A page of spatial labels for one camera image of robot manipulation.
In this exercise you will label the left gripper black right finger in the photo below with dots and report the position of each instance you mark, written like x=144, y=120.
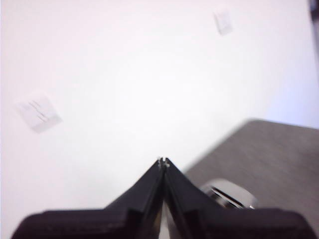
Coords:
x=224, y=224

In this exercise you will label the white wall socket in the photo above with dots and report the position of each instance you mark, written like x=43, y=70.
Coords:
x=223, y=22
x=37, y=112

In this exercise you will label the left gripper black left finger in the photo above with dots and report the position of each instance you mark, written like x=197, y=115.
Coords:
x=99, y=224

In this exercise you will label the cream two-slot toaster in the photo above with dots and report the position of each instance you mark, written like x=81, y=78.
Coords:
x=231, y=191

